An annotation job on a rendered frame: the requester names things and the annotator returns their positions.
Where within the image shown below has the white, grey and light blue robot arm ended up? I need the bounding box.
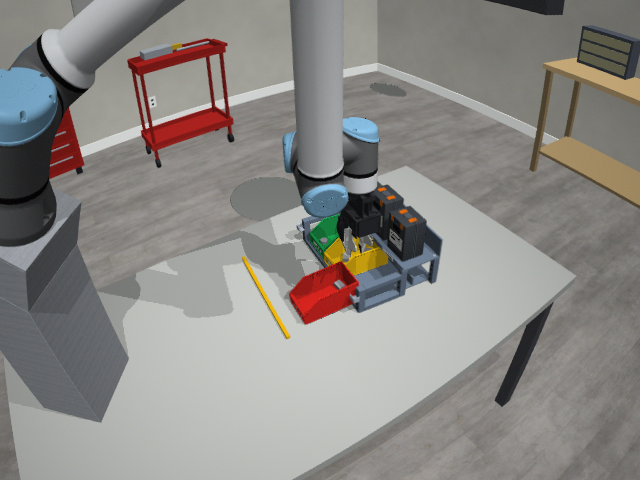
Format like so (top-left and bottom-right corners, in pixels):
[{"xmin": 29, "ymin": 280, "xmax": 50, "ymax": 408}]
[{"xmin": 0, "ymin": 0, "xmax": 379, "ymax": 247}]

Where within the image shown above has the yellow open bin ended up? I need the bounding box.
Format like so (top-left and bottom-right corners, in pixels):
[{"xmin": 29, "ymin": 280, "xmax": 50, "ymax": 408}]
[{"xmin": 325, "ymin": 237, "xmax": 388, "ymax": 276}]

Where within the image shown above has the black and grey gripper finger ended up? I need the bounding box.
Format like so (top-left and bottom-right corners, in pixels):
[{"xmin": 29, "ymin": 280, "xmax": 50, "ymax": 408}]
[
  {"xmin": 358, "ymin": 235, "xmax": 373, "ymax": 254},
  {"xmin": 337, "ymin": 215, "xmax": 357, "ymax": 258}
]

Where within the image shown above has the yellow bar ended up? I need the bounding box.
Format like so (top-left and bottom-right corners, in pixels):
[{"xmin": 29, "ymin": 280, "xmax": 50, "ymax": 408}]
[{"xmin": 242, "ymin": 256, "xmax": 290, "ymax": 339}]

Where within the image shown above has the green open bin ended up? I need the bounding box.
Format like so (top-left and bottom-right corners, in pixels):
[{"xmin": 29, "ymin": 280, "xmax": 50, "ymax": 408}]
[{"xmin": 311, "ymin": 214, "xmax": 340, "ymax": 259}]

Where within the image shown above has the grey metal shelf rack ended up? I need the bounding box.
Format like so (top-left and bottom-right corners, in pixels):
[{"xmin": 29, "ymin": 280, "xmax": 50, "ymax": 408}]
[{"xmin": 296, "ymin": 216, "xmax": 443, "ymax": 313}]

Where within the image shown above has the red bin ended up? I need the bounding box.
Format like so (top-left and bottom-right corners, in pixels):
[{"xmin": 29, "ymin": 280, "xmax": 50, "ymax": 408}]
[{"xmin": 291, "ymin": 261, "xmax": 359, "ymax": 325}]

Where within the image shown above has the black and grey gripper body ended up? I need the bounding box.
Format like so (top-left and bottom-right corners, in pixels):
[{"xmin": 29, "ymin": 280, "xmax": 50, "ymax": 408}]
[{"xmin": 340, "ymin": 191, "xmax": 381, "ymax": 239}]

